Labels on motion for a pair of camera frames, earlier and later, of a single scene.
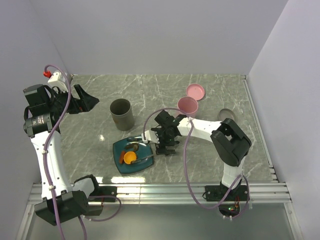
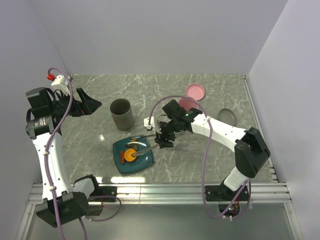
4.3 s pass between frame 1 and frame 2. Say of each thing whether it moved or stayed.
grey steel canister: stayed
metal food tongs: moved
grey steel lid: stayed
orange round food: moved
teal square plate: stayed
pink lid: stayed
